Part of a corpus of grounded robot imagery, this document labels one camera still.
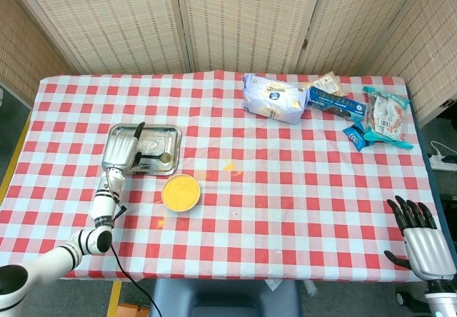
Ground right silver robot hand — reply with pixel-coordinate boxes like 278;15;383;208
383;195;457;282

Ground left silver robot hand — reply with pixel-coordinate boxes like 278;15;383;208
101;121;146;175

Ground black-handled metal spoon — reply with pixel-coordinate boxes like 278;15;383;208
137;152;171;163

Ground yellow bowl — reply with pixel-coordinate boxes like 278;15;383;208
163;176;200;210
161;173;201;213

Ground rectangular metal tray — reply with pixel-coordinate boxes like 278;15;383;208
101;124;183;176

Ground black caster wheel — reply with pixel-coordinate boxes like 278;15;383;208
395;290;429;311

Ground white power strip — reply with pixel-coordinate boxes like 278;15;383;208
430;154;457;171

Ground small blue snack packet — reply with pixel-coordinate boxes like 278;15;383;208
342;121;376;152

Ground teal clear snack bag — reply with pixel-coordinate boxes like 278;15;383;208
361;86;415;150

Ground orange box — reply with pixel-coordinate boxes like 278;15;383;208
116;302;149;317

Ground red white checkered tablecloth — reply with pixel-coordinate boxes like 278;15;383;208
0;70;446;283

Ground light purple biscuit bag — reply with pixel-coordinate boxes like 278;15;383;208
241;73;309;126

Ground woven folding screen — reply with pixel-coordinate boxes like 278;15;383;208
0;0;457;125

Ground blue sandwich cookie package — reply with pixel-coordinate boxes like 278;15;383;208
307;86;368;123

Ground dark blue chair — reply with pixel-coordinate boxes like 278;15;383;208
149;278;303;317

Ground tan snack packet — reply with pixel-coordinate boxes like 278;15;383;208
308;71;350;96

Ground white power cable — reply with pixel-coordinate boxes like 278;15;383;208
430;140;455;158

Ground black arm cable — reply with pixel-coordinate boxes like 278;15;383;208
109;204;160;317

